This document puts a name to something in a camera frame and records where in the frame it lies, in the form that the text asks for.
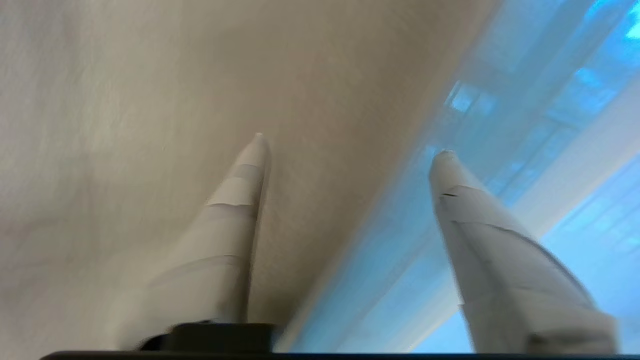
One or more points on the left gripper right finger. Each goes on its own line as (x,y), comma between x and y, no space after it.
(505,280)

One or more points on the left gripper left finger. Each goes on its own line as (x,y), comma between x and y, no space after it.
(215,260)

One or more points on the glass balcony door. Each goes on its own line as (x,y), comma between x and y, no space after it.
(595,80)

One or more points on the sheer white curtain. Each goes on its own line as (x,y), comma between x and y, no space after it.
(400,240)

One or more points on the beige curtain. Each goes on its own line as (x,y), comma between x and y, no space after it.
(150,125)

